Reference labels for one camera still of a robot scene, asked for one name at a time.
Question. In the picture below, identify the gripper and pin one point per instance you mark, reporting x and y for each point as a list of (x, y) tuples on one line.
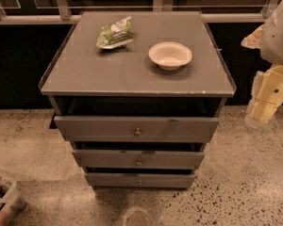
[(277, 40)]

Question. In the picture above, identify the grey bottom drawer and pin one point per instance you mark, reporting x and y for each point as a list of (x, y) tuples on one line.
[(139, 180)]

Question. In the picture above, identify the grey drawer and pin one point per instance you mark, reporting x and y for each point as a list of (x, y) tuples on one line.
[(136, 129), (139, 180), (125, 159)]

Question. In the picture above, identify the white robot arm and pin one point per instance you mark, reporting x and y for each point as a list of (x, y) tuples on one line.
[(268, 38)]

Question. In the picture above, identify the grey drawer cabinet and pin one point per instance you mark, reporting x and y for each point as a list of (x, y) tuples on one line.
[(83, 80)]

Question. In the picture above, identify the grey middle drawer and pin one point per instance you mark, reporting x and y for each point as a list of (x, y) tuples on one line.
[(125, 159)]

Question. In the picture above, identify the grey top drawer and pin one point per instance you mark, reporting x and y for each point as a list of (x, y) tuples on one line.
[(136, 129)]

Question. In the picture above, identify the white paper bowl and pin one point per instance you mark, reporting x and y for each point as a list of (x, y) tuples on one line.
[(170, 56)]

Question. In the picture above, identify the green white snack bag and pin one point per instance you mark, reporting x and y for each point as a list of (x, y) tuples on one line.
[(115, 35)]

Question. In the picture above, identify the metal railing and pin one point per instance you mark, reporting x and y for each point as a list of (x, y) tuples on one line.
[(69, 11)]

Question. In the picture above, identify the clear plastic storage bin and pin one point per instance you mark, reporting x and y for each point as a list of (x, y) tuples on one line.
[(11, 200)]

